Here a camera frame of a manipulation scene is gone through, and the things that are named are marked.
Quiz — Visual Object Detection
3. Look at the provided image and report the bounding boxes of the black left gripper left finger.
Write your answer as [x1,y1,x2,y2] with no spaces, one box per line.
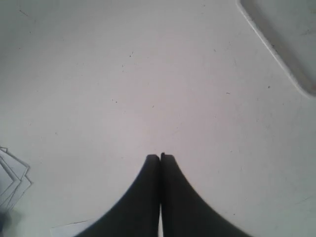
[78,155,160,237]

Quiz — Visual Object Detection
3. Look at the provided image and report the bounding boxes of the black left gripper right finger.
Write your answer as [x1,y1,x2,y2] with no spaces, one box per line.
[160,153,249,237]

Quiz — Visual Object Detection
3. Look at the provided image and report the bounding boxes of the white paper sheets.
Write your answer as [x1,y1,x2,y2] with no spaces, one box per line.
[0,147,32,212]

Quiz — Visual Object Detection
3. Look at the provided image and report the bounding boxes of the white rectangular plastic tray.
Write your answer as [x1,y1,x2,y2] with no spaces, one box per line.
[236,0,316,97]

